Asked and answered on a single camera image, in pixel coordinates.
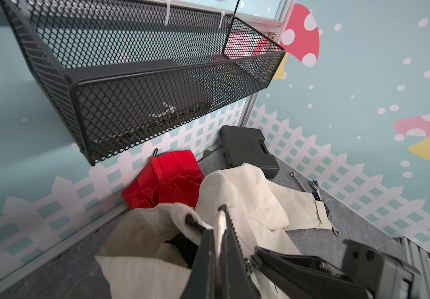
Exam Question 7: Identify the red jacket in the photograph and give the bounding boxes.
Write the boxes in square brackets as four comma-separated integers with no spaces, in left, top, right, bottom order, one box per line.
[122,150,205,209]

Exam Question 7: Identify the green handled ratchet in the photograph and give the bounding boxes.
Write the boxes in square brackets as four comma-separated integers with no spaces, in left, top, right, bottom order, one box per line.
[310,180,333,220]

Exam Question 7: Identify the beige jacket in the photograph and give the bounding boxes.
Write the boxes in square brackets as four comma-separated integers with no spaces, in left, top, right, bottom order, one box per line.
[95,163,320,299]

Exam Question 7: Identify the black box in basket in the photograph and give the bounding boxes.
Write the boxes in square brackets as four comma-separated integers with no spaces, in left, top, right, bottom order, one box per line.
[68,59,213,142]

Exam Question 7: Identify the aluminium frame post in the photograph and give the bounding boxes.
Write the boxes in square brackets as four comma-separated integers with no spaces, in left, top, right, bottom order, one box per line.
[237,0,298,128]

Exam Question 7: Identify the long metal wrench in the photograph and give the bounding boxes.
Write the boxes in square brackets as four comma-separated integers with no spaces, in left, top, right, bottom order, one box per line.
[290,171,341,236]

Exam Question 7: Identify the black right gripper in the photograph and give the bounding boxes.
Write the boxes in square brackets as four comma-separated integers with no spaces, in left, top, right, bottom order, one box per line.
[251,239,422,299]

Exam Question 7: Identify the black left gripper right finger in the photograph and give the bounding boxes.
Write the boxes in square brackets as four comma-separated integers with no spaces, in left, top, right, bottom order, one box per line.
[218,204,261,299]

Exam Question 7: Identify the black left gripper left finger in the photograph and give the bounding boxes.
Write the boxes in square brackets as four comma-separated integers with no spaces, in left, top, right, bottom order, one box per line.
[180,229,216,299]

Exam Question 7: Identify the black plastic tool case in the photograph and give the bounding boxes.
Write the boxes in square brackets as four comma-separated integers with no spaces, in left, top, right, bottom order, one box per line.
[219,125,280,179]

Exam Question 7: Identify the black wire mesh basket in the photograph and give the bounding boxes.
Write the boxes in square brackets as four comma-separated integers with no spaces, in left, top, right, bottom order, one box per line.
[0,1,286,165]

